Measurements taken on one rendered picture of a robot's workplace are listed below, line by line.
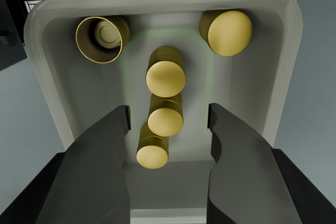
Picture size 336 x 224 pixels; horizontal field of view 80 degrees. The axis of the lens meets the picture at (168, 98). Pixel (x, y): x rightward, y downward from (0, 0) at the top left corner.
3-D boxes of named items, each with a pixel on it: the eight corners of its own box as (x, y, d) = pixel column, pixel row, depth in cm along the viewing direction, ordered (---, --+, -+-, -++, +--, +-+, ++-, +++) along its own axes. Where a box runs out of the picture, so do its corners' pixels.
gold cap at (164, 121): (182, 113, 23) (184, 137, 20) (151, 113, 24) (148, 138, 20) (181, 85, 22) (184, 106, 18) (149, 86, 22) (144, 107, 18)
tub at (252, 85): (257, -17, 18) (319, -20, 11) (232, 161, 29) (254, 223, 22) (70, -6, 19) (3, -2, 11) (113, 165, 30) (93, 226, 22)
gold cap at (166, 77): (183, 78, 21) (187, 98, 17) (150, 79, 21) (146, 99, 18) (184, 44, 20) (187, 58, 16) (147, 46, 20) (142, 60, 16)
